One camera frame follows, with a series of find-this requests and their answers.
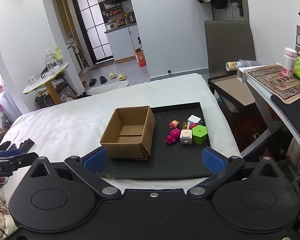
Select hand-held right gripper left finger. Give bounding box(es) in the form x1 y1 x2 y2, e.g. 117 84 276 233
27 147 122 200

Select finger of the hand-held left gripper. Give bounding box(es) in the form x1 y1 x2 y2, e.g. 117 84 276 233
0 149 22 158
5 152 39 167

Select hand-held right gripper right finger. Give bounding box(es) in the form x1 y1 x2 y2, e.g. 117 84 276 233
187 147 287 202

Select green hexagonal container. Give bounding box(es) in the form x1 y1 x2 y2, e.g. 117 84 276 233
192 125 208 145

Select white cube toy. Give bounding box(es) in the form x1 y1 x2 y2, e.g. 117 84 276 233
180 129 193 145

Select black tray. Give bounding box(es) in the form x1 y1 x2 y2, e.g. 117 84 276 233
96 102 213 180

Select small white box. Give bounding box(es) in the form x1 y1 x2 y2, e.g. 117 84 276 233
187 115 202 125

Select pink pig toy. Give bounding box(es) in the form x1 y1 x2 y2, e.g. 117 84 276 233
166 128 181 145

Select black cloth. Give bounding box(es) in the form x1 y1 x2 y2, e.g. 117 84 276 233
0 141 17 152
19 139 35 153

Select white desk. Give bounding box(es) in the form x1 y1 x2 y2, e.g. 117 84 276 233
237 64 300 157

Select round table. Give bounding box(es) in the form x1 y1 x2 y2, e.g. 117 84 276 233
23 62 69 105

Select black desk pad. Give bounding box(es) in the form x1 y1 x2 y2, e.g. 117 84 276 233
270 90 300 147

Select paper cup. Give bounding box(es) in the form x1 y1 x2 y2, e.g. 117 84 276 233
225 59 251 71

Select patterned desk mat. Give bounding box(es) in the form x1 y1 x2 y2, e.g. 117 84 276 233
247 65 300 105

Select clear water jug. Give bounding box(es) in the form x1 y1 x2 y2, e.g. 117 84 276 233
44 50 57 71

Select yellow-green drink bottle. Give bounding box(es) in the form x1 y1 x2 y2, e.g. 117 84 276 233
54 47 64 65

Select white water pipes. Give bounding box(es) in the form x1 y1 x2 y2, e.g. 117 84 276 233
66 39 85 70

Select orange cardboard box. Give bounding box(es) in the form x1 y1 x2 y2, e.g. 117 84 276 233
134 50 147 67

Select grey chair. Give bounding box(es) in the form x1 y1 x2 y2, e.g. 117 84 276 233
204 20 257 79

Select white kitchen cabinet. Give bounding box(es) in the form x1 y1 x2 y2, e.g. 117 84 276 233
104 23 141 65

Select pink pill bottle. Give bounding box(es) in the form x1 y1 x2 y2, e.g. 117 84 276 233
281 47 298 78

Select black-framed glass door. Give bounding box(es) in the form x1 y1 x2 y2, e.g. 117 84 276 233
71 0 115 65

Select brown board in black frame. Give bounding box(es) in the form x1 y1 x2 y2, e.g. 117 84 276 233
207 74 265 108

